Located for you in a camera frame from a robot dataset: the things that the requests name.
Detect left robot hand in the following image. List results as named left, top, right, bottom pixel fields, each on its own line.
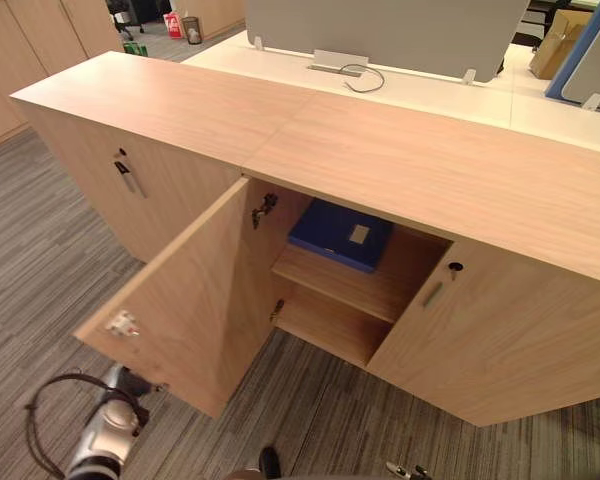
left=122, top=369, right=170, bottom=400

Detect wooden cabinet door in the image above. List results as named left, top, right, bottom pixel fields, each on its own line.
left=366, top=238, right=600, bottom=429
left=72, top=177, right=281, bottom=420

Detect white door lock mechanism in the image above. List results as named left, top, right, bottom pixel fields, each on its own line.
left=104, top=309, right=142, bottom=339

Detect wooden cabinet shelf board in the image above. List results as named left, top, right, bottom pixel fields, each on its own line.
left=272, top=242, right=414, bottom=324

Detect blue folder with white label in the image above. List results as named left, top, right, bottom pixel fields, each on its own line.
left=287, top=198, right=396, bottom=275

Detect light wood closed cabinet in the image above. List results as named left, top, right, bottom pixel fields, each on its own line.
left=8, top=49, right=314, bottom=267

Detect light wood office cabinet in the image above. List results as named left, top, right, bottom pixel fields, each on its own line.
left=239, top=94, right=600, bottom=371

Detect black office chair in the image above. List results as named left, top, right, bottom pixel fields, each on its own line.
left=107, top=0, right=174, bottom=36

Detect long white office desk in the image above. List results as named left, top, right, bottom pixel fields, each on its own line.
left=179, top=24, right=600, bottom=157

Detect left robot leg dark foot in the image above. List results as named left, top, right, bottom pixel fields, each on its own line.
left=256, top=444, right=284, bottom=480

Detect red paper bag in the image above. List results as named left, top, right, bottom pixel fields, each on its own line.
left=162, top=12, right=184, bottom=39

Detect grey desk partition screen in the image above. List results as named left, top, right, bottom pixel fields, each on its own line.
left=244, top=0, right=529, bottom=84

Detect brown cardboard box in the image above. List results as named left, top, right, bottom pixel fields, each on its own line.
left=529, top=9, right=594, bottom=81

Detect grey partition with blue trim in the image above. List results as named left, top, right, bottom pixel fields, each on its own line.
left=544, top=0, right=600, bottom=112

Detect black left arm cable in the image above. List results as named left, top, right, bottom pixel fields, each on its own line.
left=23, top=372, right=114, bottom=479

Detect silver cabinet door handle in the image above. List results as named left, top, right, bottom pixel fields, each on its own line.
left=421, top=281, right=444, bottom=309
left=119, top=169, right=149, bottom=200

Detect tall wooden wall cabinets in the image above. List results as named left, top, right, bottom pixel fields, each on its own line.
left=0, top=0, right=126, bottom=152

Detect wire mesh waste basket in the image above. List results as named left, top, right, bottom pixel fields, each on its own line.
left=181, top=16, right=204, bottom=47

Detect silver desk cable tray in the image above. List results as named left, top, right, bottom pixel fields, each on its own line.
left=308, top=48, right=371, bottom=76

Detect grey loose desk cable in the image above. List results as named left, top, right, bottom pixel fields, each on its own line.
left=339, top=63, right=387, bottom=95

